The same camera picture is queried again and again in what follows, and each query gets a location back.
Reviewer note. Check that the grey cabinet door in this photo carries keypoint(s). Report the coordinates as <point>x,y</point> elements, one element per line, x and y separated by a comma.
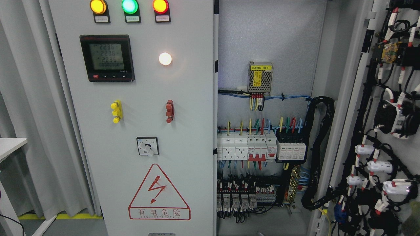
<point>185,145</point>
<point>367,184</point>

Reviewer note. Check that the red indicator lamp left door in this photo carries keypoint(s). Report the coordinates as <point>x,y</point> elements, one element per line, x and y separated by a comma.
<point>160,6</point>

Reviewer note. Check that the green indicator lamp left door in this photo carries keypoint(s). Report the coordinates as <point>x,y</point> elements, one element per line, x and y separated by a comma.
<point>129,6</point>

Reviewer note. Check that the yellow indicator lamp left door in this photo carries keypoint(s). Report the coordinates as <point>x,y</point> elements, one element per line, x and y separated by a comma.
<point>98,6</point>

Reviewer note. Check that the white socket module row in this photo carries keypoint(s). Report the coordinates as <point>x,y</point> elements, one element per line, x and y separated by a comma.
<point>252,147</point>

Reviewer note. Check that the metal mesh power supply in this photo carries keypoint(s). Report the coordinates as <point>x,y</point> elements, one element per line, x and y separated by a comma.
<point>260,77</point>

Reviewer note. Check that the white indicator lamp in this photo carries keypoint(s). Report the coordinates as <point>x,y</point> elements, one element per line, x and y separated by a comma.
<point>165,58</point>

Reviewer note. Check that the black relay terminal row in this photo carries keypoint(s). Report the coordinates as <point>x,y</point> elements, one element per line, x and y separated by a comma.
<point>239,196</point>

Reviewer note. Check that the black surge protector block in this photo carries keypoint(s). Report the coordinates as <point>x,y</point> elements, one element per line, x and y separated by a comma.
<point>291,147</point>

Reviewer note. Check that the red electric danger sticker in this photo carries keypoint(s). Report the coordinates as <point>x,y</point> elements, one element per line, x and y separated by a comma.
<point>158,199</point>

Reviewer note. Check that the black digital power meter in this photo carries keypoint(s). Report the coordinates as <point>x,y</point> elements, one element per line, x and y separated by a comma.
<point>108,58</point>

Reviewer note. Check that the grey curtain left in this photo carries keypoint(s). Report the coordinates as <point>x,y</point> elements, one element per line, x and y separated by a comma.
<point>50,173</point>

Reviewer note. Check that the white table edge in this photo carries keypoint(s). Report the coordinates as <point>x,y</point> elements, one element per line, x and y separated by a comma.
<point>9,145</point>

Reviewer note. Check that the black rotary selector switch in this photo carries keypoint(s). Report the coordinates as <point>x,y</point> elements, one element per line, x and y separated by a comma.
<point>147,146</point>

